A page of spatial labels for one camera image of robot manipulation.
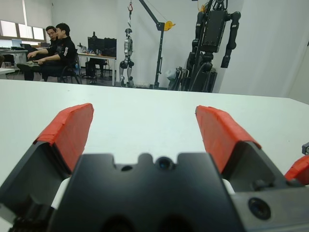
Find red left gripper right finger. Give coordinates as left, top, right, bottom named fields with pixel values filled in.
left=195, top=105, right=302, bottom=194

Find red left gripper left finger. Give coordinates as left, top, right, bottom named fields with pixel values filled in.
left=0, top=103, right=94, bottom=211

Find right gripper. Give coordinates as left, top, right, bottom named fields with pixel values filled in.
left=284, top=142, right=309, bottom=186

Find black folding chair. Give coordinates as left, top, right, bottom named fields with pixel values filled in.
left=60, top=54, right=82, bottom=85

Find folded black frames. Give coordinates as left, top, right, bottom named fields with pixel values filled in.
left=168, top=67, right=191, bottom=91

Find black desk chair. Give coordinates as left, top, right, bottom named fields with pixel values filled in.
left=85, top=58, right=107, bottom=85

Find white desk with equipment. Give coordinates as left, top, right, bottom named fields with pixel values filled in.
left=76, top=52, right=117, bottom=86

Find person in black printed top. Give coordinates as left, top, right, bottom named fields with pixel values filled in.
left=27, top=23, right=77, bottom=83

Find black computer monitor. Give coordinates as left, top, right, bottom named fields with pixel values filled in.
left=87, top=36, right=105, bottom=55

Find white side table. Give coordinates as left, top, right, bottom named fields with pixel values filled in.
left=0, top=68, right=15, bottom=80

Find white desk with laptops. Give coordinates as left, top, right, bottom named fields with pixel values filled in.
left=0, top=48, right=29, bottom=71

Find black crane hoist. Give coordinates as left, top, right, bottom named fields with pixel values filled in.
left=138, top=0, right=176, bottom=89

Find person with glasses, black jacket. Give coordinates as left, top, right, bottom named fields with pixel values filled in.
left=16, top=26, right=61, bottom=82

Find small silver humanoid robot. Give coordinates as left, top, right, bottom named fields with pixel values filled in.
left=119, top=28, right=135, bottom=87

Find large black humanoid robot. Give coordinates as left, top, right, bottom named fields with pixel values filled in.
left=185, top=0, right=242, bottom=93

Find white roller blind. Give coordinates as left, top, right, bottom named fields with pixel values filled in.
left=25, top=0, right=53, bottom=31

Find red hook with strap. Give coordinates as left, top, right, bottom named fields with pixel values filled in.
left=127, top=0, right=134, bottom=27

